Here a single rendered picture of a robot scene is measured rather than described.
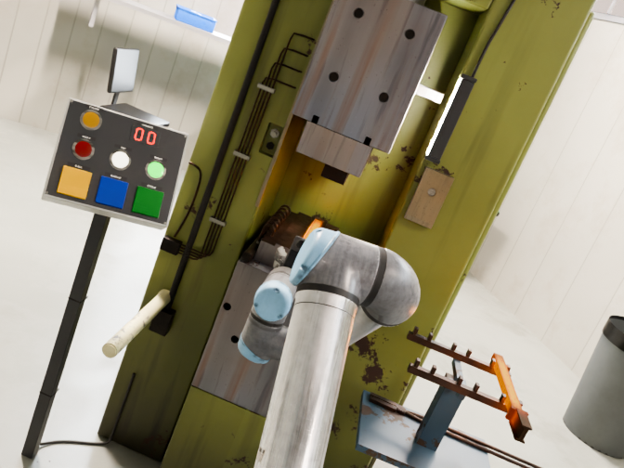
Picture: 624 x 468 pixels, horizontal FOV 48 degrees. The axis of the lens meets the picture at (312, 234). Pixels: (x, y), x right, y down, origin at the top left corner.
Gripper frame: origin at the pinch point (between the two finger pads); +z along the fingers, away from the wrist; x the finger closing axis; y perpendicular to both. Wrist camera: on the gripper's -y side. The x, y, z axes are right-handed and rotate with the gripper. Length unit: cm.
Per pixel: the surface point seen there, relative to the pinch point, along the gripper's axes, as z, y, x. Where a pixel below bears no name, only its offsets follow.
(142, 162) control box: -9, -10, -50
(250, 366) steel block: -2.5, 38.8, -0.9
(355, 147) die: 3.6, -34.7, 3.0
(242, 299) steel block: -2.5, 19.3, -10.5
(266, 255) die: 3.5, 5.9, -9.3
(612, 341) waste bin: 189, 40, 171
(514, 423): -33, 7, 67
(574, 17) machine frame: 18, -89, 45
